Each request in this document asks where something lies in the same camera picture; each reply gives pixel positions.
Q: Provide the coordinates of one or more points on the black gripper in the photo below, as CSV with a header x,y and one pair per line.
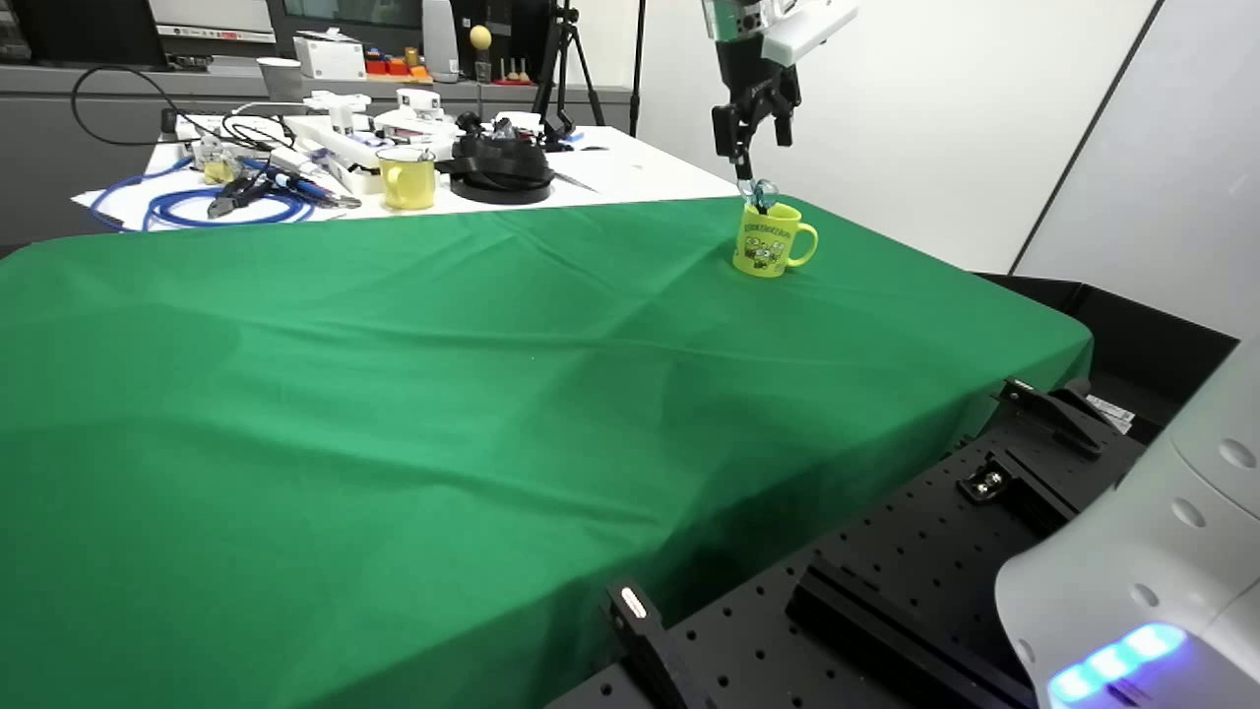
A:
x,y
756,85

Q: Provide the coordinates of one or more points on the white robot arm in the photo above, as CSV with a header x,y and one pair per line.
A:
x,y
793,33

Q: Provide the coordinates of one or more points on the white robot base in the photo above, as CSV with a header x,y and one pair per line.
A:
x,y
1153,595

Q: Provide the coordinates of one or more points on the yellow mug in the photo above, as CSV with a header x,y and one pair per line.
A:
x,y
772,241

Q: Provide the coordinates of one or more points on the yellow ball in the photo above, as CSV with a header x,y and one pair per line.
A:
x,y
478,36

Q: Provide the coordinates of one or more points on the translucent yellow cup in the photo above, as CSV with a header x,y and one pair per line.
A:
x,y
406,178

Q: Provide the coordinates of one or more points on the white container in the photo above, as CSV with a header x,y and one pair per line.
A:
x,y
328,53

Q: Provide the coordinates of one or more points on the black optical breadboard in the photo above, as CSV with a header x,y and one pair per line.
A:
x,y
898,603

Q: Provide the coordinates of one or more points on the white table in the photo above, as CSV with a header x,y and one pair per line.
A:
x,y
282,167

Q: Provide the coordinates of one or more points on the green tablecloth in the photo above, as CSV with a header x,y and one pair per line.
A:
x,y
401,461

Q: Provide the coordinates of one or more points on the black camera tripod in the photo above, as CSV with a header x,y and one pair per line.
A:
x,y
559,61

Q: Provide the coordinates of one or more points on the black clamp bracket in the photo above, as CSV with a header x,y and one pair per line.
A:
x,y
643,635

